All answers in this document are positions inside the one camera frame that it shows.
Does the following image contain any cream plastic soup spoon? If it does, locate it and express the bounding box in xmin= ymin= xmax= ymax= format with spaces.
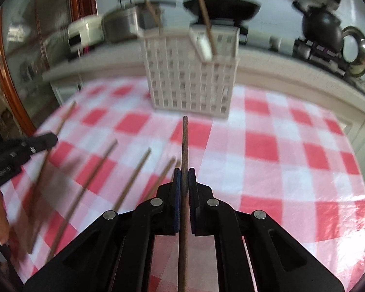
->
xmin=192 ymin=30 xmax=213 ymax=60

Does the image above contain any white small cooker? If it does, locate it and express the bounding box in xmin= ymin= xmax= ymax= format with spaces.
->
xmin=67 ymin=15 xmax=105 ymax=52

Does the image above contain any steel glass pot lid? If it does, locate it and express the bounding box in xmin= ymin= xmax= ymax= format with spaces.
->
xmin=341 ymin=26 xmax=365 ymax=78

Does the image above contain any black glass gas hob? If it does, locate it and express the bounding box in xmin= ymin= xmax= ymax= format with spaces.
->
xmin=198 ymin=18 xmax=365 ymax=98

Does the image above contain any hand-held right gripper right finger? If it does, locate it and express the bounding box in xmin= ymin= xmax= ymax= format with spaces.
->
xmin=187 ymin=167 xmax=344 ymax=292

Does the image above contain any black wok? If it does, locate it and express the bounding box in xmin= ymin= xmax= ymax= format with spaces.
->
xmin=182 ymin=0 xmax=261 ymax=22

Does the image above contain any cream perforated plastic basket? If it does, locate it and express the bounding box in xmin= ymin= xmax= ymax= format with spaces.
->
xmin=139 ymin=26 xmax=241 ymax=119

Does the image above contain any black clay pot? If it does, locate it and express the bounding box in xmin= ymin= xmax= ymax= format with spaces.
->
xmin=293 ymin=0 xmax=344 ymax=52

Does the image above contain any silver rice cooker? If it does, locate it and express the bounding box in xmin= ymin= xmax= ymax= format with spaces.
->
xmin=102 ymin=6 xmax=163 ymax=43

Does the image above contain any black burner grate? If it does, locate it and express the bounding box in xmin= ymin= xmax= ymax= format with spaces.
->
xmin=293 ymin=38 xmax=347 ymax=73

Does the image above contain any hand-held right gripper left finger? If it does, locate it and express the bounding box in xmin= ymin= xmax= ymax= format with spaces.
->
xmin=23 ymin=167 xmax=183 ymax=292

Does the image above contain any wooden framed glass door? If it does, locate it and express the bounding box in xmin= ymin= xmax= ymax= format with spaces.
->
xmin=0 ymin=0 xmax=98 ymax=134

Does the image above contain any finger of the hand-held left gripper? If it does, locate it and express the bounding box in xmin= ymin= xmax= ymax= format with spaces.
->
xmin=0 ymin=132 xmax=59 ymax=165

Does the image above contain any red white checked tablecloth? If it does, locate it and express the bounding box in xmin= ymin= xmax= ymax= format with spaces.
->
xmin=0 ymin=79 xmax=365 ymax=292

